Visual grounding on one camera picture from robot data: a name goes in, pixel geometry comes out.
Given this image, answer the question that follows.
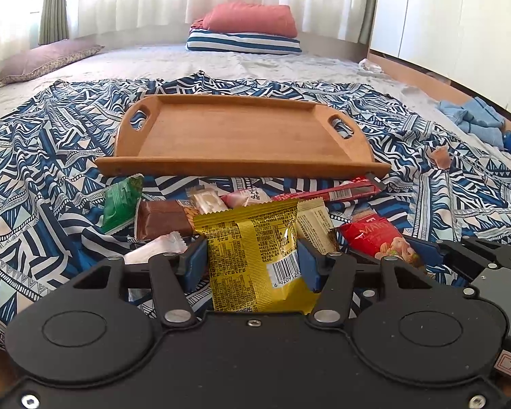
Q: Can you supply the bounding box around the white clear snack packet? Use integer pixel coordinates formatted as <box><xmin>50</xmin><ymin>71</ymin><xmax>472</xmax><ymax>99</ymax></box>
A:
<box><xmin>123</xmin><ymin>231</ymin><xmax>187</xmax><ymax>265</ymax></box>

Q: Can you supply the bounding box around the gold beige snack packet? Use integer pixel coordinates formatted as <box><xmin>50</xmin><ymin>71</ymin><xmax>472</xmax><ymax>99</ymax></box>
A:
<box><xmin>296</xmin><ymin>198</ymin><xmax>339</xmax><ymax>255</ymax></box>

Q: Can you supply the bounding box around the red nut snack bag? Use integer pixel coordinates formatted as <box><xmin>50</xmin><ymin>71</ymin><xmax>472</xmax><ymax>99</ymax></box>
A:
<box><xmin>339</xmin><ymin>213</ymin><xmax>424</xmax><ymax>268</ymax></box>

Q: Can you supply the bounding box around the brown chocolate snack packet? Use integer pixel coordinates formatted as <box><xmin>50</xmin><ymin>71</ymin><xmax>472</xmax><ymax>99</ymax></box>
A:
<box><xmin>135</xmin><ymin>199</ymin><xmax>199</xmax><ymax>241</ymax></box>

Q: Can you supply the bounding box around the yellow snack packet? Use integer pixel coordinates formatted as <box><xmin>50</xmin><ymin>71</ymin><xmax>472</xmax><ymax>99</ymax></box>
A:
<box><xmin>195</xmin><ymin>199</ymin><xmax>319</xmax><ymax>314</ymax></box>

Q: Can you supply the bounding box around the beige biscuit snack packet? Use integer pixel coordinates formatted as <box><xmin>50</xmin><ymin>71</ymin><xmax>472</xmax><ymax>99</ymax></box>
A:
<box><xmin>187</xmin><ymin>186</ymin><xmax>228</xmax><ymax>214</ymax></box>

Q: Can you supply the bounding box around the long red stick packet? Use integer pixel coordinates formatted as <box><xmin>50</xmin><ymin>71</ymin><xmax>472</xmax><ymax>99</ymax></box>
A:
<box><xmin>271</xmin><ymin>177</ymin><xmax>384</xmax><ymax>202</ymax></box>

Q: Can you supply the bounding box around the green snack packet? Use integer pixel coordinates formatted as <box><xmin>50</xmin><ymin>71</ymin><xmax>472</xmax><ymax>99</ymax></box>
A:
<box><xmin>101</xmin><ymin>173</ymin><xmax>144</xmax><ymax>234</ymax></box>

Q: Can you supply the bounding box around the pink snack packet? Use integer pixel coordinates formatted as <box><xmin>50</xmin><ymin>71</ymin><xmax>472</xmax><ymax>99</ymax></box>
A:
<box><xmin>220</xmin><ymin>187</ymin><xmax>271</xmax><ymax>209</ymax></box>

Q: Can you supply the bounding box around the brown wrapper scrap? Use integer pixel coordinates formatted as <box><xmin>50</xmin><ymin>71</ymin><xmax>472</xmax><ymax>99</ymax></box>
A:
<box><xmin>428</xmin><ymin>146</ymin><xmax>451</xmax><ymax>171</ymax></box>

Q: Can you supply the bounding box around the wooden serving tray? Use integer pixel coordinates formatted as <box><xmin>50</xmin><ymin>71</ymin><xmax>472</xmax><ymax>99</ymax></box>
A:
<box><xmin>96</xmin><ymin>94</ymin><xmax>390</xmax><ymax>180</ymax></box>

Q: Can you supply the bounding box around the light blue cloth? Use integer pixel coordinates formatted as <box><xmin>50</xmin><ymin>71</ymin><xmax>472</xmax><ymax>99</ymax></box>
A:
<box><xmin>437</xmin><ymin>97</ymin><xmax>511</xmax><ymax>154</ymax></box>

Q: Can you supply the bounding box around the blue patterned cloth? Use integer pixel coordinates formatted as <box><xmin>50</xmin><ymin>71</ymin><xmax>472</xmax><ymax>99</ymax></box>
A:
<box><xmin>0</xmin><ymin>72</ymin><xmax>511</xmax><ymax>346</ymax></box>

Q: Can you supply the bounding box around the blue striped pillow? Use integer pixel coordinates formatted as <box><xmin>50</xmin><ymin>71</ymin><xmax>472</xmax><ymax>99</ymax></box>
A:
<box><xmin>186</xmin><ymin>30</ymin><xmax>302</xmax><ymax>56</ymax></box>

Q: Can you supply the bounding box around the purple pillow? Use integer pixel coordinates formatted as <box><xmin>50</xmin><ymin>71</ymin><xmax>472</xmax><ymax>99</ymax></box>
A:
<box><xmin>0</xmin><ymin>39</ymin><xmax>104</xmax><ymax>87</ymax></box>

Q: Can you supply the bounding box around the red pillow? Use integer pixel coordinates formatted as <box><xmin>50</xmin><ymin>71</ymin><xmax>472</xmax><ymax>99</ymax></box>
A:
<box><xmin>191</xmin><ymin>2</ymin><xmax>298</xmax><ymax>38</ymax></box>

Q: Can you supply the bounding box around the right grey green curtain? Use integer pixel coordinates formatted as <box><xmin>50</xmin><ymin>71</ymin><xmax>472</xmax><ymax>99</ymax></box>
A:
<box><xmin>358</xmin><ymin>0</ymin><xmax>376</xmax><ymax>45</ymax></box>

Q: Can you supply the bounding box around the grey green curtain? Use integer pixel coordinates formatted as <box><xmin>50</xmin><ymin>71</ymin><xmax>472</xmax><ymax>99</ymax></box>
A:
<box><xmin>358</xmin><ymin>0</ymin><xmax>376</xmax><ymax>45</ymax></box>
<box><xmin>38</xmin><ymin>0</ymin><xmax>69</xmax><ymax>45</ymax></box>

